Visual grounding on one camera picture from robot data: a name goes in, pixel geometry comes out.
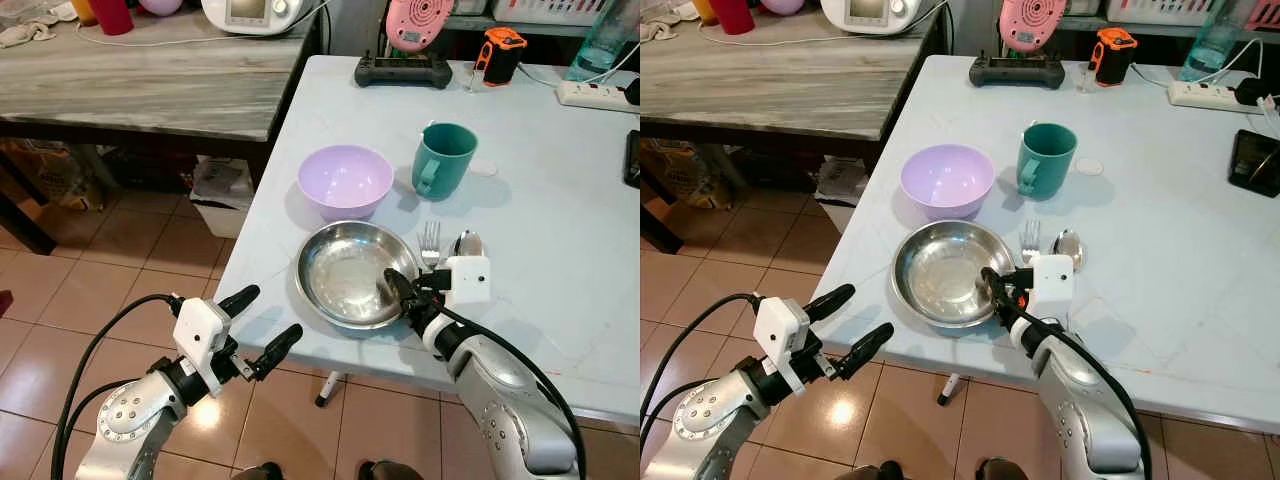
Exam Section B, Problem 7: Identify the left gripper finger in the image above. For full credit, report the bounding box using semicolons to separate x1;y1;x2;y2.
218;285;261;318
805;284;857;322
837;322;896;381
251;324;304;381

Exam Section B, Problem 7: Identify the stainless steel plate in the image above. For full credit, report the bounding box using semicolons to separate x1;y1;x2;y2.
294;220;422;332
891;219;1017;330

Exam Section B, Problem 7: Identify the white waste bin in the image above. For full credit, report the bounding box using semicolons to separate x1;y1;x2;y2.
189;155;260;240
814;156;870;234

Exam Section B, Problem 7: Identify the lilac plastic bowl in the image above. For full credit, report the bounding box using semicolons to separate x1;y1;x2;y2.
899;144;997;222
297;145;395;223

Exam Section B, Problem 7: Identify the teal plastic mug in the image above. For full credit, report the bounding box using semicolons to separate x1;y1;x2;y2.
1016;122;1079;199
411;122;479;201

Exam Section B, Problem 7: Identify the black remote controller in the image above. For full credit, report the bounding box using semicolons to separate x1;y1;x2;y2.
968;54;1067;89
354;54;454;90

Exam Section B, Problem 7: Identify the grey wood side table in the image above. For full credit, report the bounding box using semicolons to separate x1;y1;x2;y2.
640;8;946;251
0;8;323;256

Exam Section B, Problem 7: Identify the orange and black gadget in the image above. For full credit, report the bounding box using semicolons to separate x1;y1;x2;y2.
1089;28;1140;87
474;28;528;88

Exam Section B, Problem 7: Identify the pink round device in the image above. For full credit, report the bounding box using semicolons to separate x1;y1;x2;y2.
998;0;1068;55
386;0;458;56

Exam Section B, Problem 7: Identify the white power strip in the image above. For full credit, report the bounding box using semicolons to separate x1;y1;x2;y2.
556;80;641;113
1167;80;1247;111

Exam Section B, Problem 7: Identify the white kitchen appliance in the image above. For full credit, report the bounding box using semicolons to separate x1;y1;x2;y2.
820;0;927;35
201;0;307;37

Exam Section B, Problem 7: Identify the red cup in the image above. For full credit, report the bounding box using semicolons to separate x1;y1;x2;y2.
708;0;757;36
88;0;135;37

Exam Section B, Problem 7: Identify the clear green water bottle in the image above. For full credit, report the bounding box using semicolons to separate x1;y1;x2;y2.
1178;0;1253;83
563;0;641;83

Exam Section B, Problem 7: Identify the white plastic basket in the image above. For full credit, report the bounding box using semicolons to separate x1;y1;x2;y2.
1104;0;1227;26
489;0;602;27

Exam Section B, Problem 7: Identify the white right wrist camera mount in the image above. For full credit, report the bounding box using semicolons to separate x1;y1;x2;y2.
443;256;492;308
1030;254;1076;318

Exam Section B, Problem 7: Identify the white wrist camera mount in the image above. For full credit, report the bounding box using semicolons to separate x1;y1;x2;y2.
443;256;492;308
172;297;237;397
753;297;812;395
1030;254;1076;318

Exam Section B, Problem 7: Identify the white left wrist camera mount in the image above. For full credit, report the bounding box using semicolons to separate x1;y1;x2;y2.
172;297;237;397
753;297;812;395

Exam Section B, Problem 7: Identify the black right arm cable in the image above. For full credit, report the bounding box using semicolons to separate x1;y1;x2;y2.
438;303;588;480
1018;308;1154;480

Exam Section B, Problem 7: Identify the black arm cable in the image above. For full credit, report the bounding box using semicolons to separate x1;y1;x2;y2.
438;303;588;480
50;292;187;480
1018;308;1154;480
640;292;766;431

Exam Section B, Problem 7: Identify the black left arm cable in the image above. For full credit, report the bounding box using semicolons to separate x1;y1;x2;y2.
50;292;187;480
640;292;766;431

